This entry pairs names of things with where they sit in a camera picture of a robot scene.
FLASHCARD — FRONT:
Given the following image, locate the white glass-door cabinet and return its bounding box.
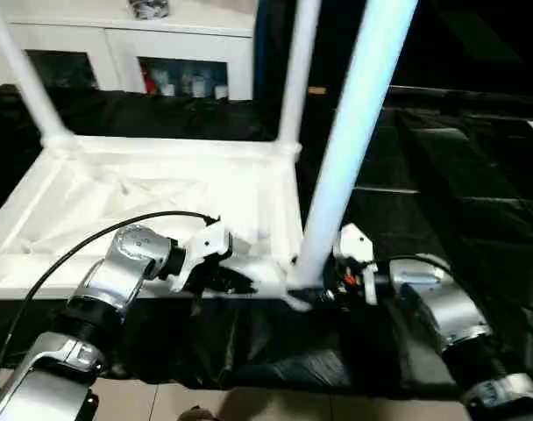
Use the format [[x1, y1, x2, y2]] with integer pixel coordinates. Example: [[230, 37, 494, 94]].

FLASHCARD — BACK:
[[0, 0, 257, 101]]

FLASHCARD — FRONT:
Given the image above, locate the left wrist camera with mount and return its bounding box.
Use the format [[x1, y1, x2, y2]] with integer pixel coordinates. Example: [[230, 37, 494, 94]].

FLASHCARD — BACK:
[[169, 221, 235, 294]]

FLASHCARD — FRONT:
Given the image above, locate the large dark screen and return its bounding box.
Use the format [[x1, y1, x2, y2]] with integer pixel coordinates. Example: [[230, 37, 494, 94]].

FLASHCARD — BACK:
[[255, 0, 533, 93]]

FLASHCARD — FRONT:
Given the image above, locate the white plastic table leg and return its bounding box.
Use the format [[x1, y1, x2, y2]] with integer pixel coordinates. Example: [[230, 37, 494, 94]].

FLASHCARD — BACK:
[[288, 0, 420, 293], [0, 0, 80, 153], [277, 0, 321, 157]]

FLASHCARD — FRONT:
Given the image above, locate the dark bag of parts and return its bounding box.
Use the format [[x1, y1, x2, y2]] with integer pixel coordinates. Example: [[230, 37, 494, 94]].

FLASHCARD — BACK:
[[128, 0, 171, 21]]

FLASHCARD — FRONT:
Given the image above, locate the white plastic table top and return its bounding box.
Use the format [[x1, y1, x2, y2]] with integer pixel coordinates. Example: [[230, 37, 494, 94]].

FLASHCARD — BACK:
[[0, 133, 324, 312]]

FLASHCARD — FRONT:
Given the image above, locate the black glossy mat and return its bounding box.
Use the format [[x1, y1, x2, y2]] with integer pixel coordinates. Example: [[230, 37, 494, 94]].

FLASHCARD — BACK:
[[0, 82, 533, 396]]

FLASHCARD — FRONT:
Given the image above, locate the long black bar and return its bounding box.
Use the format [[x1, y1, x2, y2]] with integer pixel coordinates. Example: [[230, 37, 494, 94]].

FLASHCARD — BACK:
[[388, 85, 533, 106]]

